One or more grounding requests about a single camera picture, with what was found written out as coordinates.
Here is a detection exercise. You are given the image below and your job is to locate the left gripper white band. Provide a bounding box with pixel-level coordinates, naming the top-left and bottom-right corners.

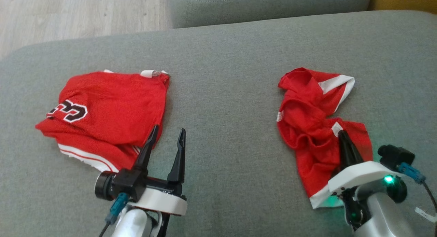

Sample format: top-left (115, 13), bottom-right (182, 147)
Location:
top-left (95, 125), bottom-right (187, 237)

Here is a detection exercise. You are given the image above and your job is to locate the red shorts white trim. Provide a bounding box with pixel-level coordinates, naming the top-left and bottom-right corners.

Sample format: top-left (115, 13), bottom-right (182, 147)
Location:
top-left (276, 67), bottom-right (373, 209)

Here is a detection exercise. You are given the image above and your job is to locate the right camera cable cyan plug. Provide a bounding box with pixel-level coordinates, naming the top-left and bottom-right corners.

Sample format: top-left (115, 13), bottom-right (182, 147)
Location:
top-left (398, 162), bottom-right (437, 224)

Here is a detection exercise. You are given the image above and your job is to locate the red basketball jersey black print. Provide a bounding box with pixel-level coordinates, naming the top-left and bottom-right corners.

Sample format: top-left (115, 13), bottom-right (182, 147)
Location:
top-left (35, 70), bottom-right (170, 172)

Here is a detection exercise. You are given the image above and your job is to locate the grey sofa seat cushion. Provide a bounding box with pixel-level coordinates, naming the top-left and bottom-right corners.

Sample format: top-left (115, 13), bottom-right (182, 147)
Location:
top-left (164, 0), bottom-right (372, 29)

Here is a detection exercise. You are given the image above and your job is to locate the wide grey fabric sofa chaise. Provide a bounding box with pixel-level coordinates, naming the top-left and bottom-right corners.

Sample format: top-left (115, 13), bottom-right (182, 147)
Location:
top-left (0, 10), bottom-right (437, 237)

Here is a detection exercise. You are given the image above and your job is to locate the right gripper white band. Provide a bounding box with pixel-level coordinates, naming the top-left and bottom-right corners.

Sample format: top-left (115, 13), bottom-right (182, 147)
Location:
top-left (327, 130), bottom-right (408, 231)

